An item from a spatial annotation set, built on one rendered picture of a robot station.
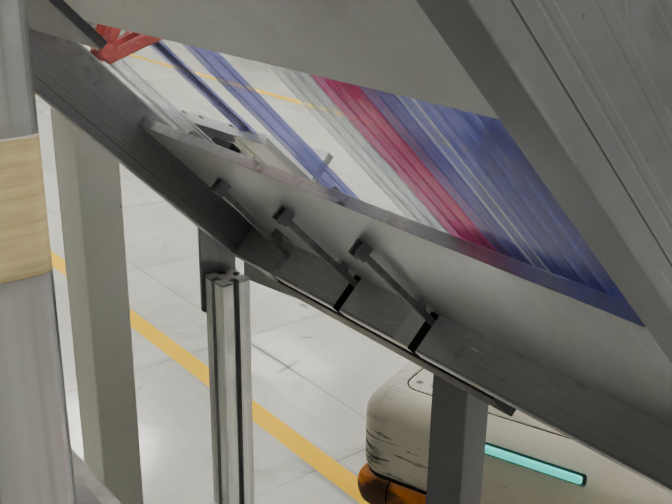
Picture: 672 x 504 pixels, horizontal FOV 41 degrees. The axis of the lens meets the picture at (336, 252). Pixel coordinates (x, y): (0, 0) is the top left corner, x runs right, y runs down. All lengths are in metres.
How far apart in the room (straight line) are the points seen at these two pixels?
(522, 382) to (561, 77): 0.52
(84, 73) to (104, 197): 0.31
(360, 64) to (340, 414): 1.69
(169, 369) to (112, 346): 1.01
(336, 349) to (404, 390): 0.77
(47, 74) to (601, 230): 0.68
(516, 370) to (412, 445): 0.83
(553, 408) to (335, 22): 0.43
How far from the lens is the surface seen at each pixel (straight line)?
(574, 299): 0.53
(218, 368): 1.13
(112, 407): 1.30
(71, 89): 0.91
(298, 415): 2.06
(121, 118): 0.94
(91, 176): 1.18
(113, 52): 0.82
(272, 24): 0.44
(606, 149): 0.27
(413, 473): 1.60
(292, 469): 1.88
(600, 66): 0.26
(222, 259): 1.11
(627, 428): 0.71
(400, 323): 0.84
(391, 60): 0.39
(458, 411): 1.23
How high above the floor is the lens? 1.05
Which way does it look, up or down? 21 degrees down
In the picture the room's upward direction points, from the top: 1 degrees clockwise
